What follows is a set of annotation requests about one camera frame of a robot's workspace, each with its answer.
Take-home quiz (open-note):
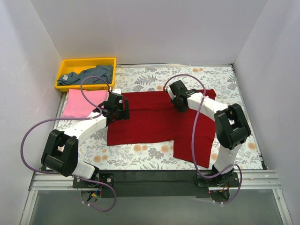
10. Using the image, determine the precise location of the aluminium frame rail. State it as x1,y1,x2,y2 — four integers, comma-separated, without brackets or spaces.
29,172,77,191

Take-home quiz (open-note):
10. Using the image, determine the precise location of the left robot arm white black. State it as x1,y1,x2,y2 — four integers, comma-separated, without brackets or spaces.
41,89,130,188

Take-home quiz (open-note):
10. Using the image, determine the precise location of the red t shirt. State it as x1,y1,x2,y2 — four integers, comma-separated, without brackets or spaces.
107,89,218,169

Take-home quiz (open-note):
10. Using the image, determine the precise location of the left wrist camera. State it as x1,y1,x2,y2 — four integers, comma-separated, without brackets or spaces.
109,89,121,94

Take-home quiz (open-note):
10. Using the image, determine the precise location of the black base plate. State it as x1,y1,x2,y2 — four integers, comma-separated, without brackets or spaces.
72,169,241,199

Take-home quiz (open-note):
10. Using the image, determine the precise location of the yellow plastic bin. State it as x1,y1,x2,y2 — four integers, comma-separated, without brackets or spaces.
54,57,117,92

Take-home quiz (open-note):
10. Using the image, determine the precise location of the floral table mat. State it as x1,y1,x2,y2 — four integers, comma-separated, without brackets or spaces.
46,67,264,171

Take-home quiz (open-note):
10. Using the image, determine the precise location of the grey-blue t shirt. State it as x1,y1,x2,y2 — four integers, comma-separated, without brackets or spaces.
57,65,113,86

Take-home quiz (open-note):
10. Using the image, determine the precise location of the folded pink t shirt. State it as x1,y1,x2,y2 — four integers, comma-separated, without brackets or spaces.
61,89,108,118

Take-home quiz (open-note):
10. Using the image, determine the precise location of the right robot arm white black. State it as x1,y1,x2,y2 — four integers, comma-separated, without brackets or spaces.
163,80,251,186

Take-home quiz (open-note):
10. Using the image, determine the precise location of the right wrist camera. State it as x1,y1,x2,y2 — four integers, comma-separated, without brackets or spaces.
164,85,176,99

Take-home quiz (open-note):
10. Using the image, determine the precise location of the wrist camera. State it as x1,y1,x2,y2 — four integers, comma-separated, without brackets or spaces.
109,89,121,94
164,85,176,99

